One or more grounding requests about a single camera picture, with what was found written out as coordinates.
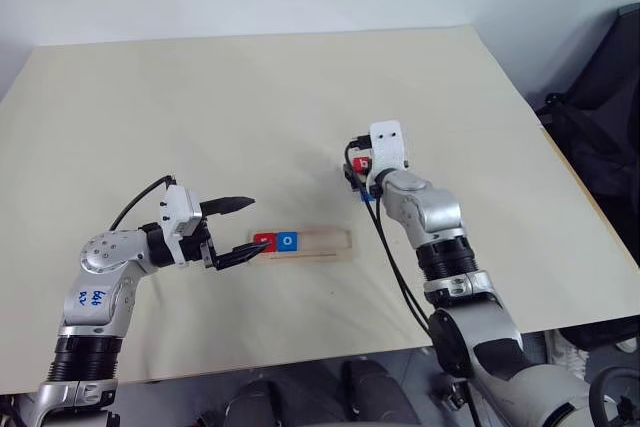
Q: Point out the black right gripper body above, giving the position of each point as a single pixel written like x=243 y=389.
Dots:
x=364 y=182

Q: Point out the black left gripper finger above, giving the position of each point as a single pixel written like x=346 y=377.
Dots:
x=240 y=253
x=227 y=204

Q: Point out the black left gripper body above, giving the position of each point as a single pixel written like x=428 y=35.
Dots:
x=197 y=246

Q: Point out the red letter block B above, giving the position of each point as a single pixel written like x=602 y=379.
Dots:
x=361 y=164

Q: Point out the red letter block R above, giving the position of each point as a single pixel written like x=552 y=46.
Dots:
x=261 y=238

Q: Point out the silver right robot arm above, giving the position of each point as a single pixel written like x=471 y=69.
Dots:
x=434 y=212

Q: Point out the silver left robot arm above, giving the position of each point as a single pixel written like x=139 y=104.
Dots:
x=105 y=253

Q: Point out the small blue letter block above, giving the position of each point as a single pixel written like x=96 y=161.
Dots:
x=366 y=196

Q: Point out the blue letter block O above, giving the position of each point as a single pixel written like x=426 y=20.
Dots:
x=288 y=241

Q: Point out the wooden letter tray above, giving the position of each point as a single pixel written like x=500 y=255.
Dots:
x=325 y=246

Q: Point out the black backpack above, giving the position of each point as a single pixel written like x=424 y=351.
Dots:
x=595 y=112

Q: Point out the white shoe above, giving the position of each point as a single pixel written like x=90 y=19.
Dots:
x=567 y=353

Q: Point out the black round wheel base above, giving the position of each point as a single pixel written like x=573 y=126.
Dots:
x=612 y=397

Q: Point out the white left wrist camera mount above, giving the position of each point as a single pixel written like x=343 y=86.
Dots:
x=176 y=212

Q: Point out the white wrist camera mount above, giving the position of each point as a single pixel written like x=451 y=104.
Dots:
x=388 y=147
x=176 y=212

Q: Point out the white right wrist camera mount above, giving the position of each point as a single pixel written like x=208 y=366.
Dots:
x=388 y=147

